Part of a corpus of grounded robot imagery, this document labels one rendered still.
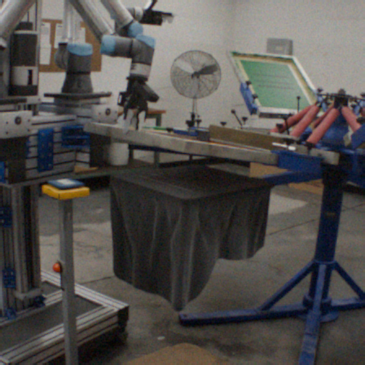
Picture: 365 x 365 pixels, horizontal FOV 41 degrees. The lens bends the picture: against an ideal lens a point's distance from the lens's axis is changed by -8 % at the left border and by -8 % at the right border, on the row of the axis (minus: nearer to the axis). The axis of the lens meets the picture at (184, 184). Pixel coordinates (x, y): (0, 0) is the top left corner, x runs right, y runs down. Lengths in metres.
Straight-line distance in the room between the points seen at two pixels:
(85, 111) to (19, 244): 0.66
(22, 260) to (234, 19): 6.10
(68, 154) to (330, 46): 5.04
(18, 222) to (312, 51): 5.34
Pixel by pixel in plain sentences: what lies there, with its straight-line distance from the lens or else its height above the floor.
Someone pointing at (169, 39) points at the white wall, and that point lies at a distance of 6.95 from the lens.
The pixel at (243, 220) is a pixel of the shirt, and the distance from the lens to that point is 2.00.
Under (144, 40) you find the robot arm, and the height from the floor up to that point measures 1.48.
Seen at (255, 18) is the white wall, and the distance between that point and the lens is 7.61.
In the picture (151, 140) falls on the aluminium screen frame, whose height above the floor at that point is 1.14.
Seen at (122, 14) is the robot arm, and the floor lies 1.63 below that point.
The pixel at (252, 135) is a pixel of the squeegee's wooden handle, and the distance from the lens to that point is 2.20.
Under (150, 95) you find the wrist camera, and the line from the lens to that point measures 1.75.
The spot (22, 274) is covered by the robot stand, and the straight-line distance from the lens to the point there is 2.37.
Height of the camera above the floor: 1.38
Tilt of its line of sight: 13 degrees down
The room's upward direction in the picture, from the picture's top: 3 degrees clockwise
